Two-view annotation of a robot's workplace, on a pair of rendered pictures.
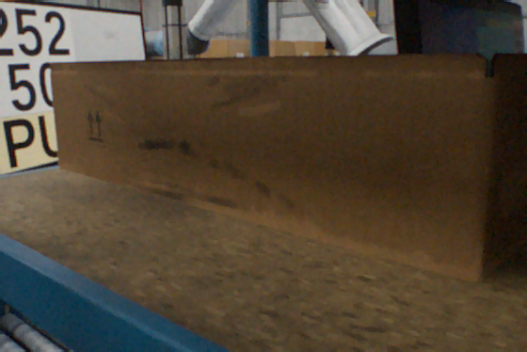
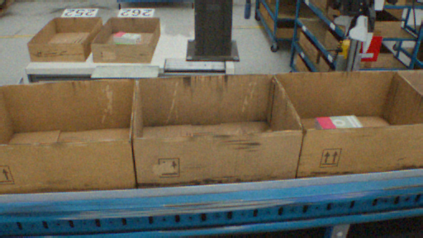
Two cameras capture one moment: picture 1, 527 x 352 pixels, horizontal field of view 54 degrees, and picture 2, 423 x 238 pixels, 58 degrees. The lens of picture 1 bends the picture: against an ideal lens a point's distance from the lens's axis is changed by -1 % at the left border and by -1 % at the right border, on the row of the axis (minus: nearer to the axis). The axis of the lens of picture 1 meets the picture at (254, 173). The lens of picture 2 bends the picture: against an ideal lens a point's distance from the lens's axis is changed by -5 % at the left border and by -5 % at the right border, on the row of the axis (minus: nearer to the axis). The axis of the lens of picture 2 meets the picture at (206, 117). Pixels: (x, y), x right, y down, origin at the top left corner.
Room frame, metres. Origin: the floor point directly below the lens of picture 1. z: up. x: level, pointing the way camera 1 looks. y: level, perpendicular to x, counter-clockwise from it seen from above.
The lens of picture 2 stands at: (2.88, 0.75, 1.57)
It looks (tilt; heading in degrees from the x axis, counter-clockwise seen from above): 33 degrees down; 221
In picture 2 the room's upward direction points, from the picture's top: 1 degrees clockwise
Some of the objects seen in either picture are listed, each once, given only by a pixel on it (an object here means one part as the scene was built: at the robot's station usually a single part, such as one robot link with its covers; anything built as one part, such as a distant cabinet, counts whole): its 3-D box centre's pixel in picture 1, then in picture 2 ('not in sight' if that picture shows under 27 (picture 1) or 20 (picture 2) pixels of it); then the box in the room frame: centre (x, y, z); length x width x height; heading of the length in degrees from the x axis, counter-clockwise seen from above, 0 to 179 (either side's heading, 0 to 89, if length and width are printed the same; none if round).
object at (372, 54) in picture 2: not in sight; (364, 49); (1.10, 0.19, 0.85); 0.16 x 0.01 x 0.13; 137
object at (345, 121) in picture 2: not in sight; (339, 127); (1.88, 0.42, 0.90); 0.13 x 0.07 x 0.04; 139
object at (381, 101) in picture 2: not in sight; (351, 122); (1.92, 0.46, 0.96); 0.39 x 0.29 x 0.17; 137
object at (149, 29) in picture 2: not in sight; (128, 38); (1.69, -0.80, 0.80); 0.38 x 0.28 x 0.10; 39
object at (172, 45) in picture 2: not in sight; (136, 45); (1.64, -0.82, 0.74); 1.00 x 0.58 x 0.03; 132
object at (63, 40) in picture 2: not in sight; (68, 38); (1.90, -1.05, 0.80); 0.38 x 0.28 x 0.10; 40
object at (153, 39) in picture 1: (164, 43); not in sight; (1.83, 0.30, 1.49); 0.12 x 0.12 x 0.09; 51
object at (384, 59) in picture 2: not in sight; (357, 47); (0.46, -0.06, 0.59); 0.40 x 0.30 x 0.10; 45
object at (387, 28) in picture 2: not in sight; (363, 17); (0.46, -0.06, 0.79); 0.40 x 0.30 x 0.10; 48
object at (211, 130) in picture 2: not in sight; (211, 129); (2.21, 0.20, 0.96); 0.39 x 0.29 x 0.17; 137
